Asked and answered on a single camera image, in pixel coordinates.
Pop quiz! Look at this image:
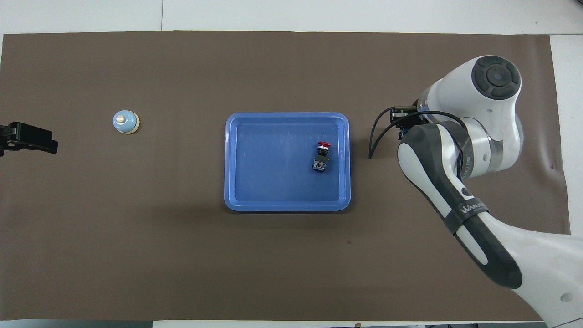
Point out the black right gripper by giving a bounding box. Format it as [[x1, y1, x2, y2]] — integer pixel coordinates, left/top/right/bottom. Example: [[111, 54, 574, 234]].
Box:
[[391, 106, 426, 129]]

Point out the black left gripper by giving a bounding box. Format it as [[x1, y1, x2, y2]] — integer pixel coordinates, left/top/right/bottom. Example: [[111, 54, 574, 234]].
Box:
[[0, 122, 58, 157]]

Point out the red push button switch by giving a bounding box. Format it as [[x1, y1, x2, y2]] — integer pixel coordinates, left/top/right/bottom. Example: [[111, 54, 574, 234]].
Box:
[[312, 141, 332, 173]]

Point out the light blue service bell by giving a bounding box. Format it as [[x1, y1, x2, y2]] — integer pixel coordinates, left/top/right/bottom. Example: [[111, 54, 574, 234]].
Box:
[[113, 110, 140, 135]]

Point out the blue plastic tray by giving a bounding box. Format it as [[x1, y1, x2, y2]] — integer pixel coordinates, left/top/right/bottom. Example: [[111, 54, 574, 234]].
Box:
[[224, 112, 351, 212]]

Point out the brown table mat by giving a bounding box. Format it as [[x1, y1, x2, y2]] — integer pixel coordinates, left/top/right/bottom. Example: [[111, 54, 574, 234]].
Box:
[[0, 31, 580, 322]]

